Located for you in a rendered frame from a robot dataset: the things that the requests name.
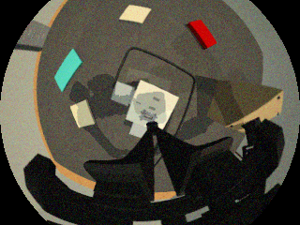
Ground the red rectangular block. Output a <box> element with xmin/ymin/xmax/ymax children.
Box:
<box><xmin>187</xmin><ymin>20</ymin><xmax>218</xmax><ymax>50</ymax></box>

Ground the turquoise rectangular block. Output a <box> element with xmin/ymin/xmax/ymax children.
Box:
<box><xmin>53</xmin><ymin>49</ymin><xmax>83</xmax><ymax>93</ymax></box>

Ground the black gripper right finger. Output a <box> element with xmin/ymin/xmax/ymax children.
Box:
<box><xmin>155</xmin><ymin>127</ymin><xmax>233</xmax><ymax>198</ymax></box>

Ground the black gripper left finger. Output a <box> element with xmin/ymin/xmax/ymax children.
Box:
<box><xmin>83</xmin><ymin>128</ymin><xmax>155</xmax><ymax>202</ymax></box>

